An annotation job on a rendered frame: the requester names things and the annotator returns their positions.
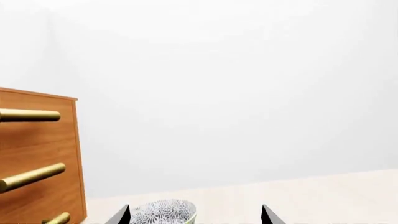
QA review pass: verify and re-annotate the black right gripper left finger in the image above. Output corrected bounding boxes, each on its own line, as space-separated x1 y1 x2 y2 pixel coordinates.
104 203 131 224

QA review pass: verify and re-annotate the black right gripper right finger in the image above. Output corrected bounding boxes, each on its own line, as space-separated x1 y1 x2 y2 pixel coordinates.
261 203 287 224

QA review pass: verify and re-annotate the floral patterned bowl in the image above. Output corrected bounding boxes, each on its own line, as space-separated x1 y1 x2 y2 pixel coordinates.
129 198 197 224

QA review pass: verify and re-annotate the wooden drawer cabinet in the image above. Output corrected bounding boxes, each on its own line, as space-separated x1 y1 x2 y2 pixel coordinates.
0 86 88 224

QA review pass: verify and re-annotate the gold cylindrical drawer handle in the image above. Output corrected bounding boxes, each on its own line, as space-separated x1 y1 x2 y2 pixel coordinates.
41 212 71 224
0 110 62 123
0 162 67 194

